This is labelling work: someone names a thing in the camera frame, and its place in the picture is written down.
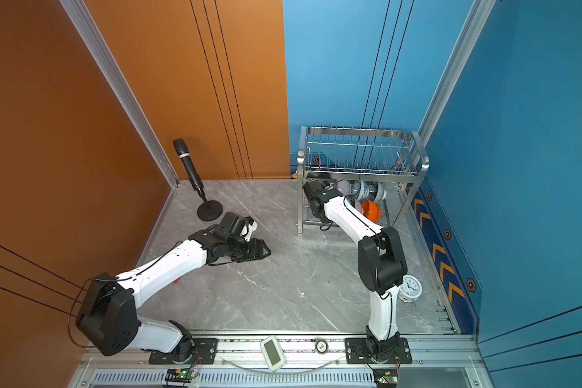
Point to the right circuit board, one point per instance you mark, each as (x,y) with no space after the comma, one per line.
(385,379)

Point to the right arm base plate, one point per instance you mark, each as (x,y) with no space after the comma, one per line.
(366,351)

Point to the dark flower-shaped bowl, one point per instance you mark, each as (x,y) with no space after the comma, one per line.
(381,192)

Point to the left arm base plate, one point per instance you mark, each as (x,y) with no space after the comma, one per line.
(206,350)

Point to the left circuit board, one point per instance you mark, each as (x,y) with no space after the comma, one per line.
(180,378)

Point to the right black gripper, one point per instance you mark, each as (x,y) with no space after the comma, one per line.
(324,221)

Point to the steel two-tier dish rack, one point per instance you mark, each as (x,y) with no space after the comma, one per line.
(394,157)

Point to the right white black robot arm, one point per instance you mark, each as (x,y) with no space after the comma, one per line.
(381,265)

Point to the circuit board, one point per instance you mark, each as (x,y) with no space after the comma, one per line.
(385,379)
(180,378)

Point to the orange bowl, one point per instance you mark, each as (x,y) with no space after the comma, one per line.
(371,210)

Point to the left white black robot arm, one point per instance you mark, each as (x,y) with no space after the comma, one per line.
(109,315)

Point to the white digital timer display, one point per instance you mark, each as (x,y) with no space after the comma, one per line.
(273,353)

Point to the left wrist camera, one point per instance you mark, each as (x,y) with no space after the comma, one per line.
(250,225)

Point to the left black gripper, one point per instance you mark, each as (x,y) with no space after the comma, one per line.
(257,250)

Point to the small round gauge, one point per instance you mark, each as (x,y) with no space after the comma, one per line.
(321,347)

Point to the black microphone on stand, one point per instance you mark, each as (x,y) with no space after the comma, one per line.
(208,210)

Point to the white analog alarm clock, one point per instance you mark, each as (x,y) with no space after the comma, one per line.
(410,290)

